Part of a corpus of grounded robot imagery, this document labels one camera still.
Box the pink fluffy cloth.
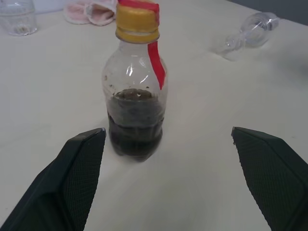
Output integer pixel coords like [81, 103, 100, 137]
[63, 0, 119, 26]

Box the clear glass cup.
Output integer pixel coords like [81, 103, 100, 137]
[0, 0, 38, 37]

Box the cola bottle with yellow cap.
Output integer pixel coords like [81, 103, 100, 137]
[102, 35, 168, 162]

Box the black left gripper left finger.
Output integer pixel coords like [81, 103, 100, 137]
[0, 128, 107, 231]

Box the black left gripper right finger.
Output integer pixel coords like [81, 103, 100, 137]
[231, 127, 308, 231]

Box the empty clear plastic bottle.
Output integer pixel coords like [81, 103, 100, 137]
[213, 12, 280, 62]

